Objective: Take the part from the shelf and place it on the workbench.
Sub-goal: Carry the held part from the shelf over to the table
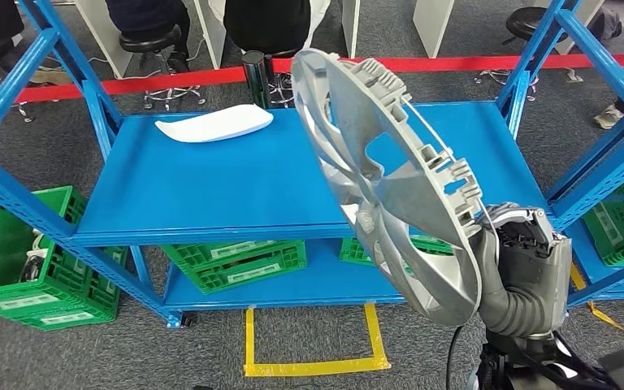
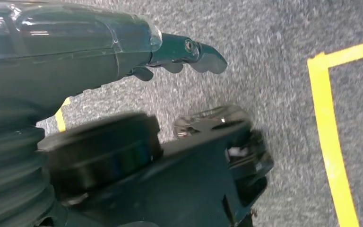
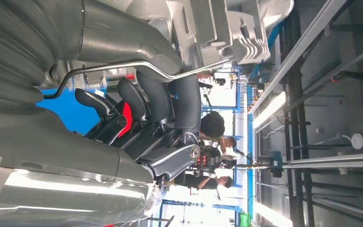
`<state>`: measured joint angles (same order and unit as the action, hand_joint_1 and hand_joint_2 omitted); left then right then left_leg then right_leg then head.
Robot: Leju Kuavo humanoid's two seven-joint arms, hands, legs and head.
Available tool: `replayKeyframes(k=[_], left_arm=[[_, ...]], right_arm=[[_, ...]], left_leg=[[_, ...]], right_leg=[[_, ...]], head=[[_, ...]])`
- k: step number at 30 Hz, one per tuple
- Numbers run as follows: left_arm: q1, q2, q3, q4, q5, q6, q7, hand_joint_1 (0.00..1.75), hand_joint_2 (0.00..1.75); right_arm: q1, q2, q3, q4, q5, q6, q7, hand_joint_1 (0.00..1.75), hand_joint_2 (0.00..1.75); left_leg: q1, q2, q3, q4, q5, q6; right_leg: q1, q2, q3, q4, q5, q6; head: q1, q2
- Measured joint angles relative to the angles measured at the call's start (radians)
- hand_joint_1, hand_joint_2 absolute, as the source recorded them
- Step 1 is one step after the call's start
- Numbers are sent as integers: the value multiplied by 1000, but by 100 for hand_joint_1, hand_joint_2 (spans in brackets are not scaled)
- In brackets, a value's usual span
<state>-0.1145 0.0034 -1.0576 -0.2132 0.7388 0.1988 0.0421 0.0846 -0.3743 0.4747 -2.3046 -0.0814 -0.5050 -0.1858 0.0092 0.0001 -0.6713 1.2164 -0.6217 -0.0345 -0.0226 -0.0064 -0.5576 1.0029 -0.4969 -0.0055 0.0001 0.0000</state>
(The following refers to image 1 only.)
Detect black barrier post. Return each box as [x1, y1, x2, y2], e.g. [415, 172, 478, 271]
[241, 50, 273, 111]

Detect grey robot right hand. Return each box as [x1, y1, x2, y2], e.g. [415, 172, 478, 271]
[472, 202, 573, 336]

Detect red barrier tape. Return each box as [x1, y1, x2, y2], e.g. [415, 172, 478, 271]
[0, 52, 624, 109]

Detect white curved plastic part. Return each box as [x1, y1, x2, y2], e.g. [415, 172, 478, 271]
[154, 103, 275, 145]

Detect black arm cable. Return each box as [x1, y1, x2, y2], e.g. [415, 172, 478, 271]
[444, 324, 466, 390]

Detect open green plastic crate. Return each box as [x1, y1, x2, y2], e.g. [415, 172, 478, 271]
[0, 185, 130, 319]

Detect silver wheel cover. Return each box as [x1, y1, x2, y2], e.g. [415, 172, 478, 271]
[289, 47, 502, 328]

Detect white cable bundle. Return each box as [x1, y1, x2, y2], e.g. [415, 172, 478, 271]
[21, 228, 50, 284]

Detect yellow floor tape square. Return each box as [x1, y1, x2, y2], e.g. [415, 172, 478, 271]
[242, 302, 391, 378]
[569, 262, 624, 341]

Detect blue metal shelf rack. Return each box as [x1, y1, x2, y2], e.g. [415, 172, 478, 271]
[561, 218, 624, 302]
[0, 0, 624, 329]

